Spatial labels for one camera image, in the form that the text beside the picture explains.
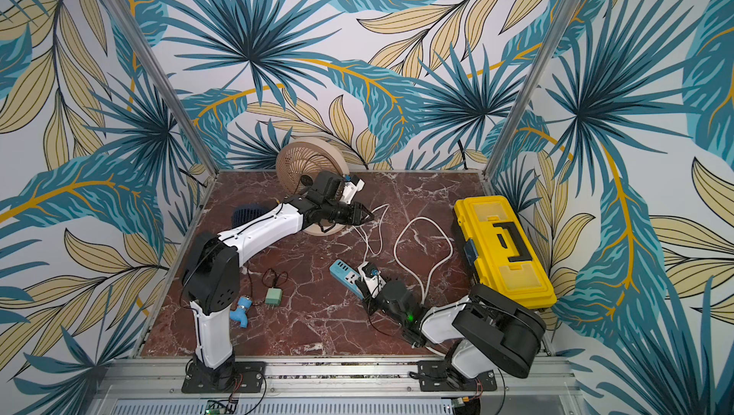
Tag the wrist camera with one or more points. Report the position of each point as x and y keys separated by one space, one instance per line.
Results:
x=370 y=280
x=352 y=185

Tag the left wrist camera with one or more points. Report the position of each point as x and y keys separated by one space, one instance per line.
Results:
x=352 y=185

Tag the teal power strip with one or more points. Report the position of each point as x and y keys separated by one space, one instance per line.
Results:
x=349 y=278

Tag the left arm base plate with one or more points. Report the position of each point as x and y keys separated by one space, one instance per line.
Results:
x=238 y=377

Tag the yellow black toolbox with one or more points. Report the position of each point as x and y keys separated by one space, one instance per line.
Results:
x=499 y=253

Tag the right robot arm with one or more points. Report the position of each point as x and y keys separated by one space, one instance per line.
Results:
x=487 y=327

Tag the green power adapter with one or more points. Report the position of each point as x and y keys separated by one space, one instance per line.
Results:
x=273 y=297

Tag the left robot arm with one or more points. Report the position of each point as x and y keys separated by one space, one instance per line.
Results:
x=211 y=280

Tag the dark blue small fan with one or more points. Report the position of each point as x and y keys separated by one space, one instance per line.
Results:
x=245 y=214

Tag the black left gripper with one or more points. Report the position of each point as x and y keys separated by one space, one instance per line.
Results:
x=356 y=212

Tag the blue plastic tap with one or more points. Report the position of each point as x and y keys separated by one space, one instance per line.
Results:
x=240 y=313

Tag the beige desk fan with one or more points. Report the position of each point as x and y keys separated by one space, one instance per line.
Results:
x=312 y=172

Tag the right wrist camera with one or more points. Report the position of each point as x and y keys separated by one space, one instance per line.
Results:
x=370 y=280

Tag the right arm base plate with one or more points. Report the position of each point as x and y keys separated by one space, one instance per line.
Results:
x=437 y=376

